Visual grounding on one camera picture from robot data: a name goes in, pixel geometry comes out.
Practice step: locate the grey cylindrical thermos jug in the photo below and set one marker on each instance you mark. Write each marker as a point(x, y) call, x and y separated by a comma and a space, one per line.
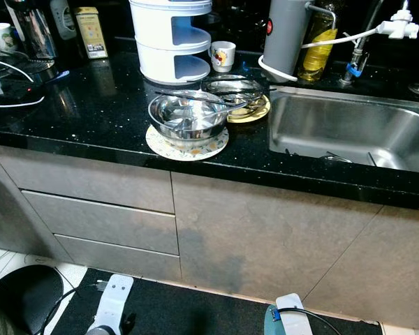
point(286, 35)

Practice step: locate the yellow tin box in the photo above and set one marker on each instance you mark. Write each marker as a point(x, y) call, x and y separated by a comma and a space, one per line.
point(91, 31)

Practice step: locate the grey stone cabinet door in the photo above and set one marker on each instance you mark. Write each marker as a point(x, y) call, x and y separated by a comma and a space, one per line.
point(272, 237)

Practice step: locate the steel kitchen faucet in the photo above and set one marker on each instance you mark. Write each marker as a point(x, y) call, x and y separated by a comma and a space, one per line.
point(356, 63)

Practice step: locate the small white printed mug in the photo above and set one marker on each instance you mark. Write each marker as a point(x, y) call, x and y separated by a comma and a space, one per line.
point(222, 56)

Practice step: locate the floral print plate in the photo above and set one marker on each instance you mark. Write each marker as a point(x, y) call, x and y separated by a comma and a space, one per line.
point(185, 150)

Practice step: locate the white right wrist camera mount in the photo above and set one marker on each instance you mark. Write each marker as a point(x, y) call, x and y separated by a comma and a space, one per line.
point(292, 314)

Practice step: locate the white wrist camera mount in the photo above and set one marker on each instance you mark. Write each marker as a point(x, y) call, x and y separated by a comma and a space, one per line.
point(292, 314)
point(115, 300)

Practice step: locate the dark bottle white label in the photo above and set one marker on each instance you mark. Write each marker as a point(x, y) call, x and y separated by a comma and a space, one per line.
point(63, 17)

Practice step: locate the stainless steel sink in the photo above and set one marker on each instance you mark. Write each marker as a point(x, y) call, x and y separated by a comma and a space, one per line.
point(349, 129)

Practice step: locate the yellow plate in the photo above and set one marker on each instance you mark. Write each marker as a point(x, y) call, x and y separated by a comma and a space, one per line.
point(251, 112)

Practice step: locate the white tiered storage rack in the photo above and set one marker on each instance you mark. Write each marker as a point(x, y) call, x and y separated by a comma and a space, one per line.
point(160, 42)

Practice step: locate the teal plastic part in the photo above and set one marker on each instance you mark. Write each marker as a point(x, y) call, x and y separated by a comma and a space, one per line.
point(269, 321)

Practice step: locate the yellow oil bottle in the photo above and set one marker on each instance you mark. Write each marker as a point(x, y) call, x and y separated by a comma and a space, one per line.
point(320, 45)

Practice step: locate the steel steamer dish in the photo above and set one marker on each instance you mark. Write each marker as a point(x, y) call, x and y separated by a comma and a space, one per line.
point(234, 87)

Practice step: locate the steel spoon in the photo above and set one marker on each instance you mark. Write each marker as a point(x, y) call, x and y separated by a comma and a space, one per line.
point(220, 112)

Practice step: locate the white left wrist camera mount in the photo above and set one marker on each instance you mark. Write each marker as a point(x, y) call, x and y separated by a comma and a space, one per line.
point(115, 300)

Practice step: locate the grey shallow drawer front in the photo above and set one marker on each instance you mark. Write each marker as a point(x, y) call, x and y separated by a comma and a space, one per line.
point(91, 181)

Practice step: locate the white faucet filter head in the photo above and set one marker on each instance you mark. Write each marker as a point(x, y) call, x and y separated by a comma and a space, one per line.
point(401, 26)

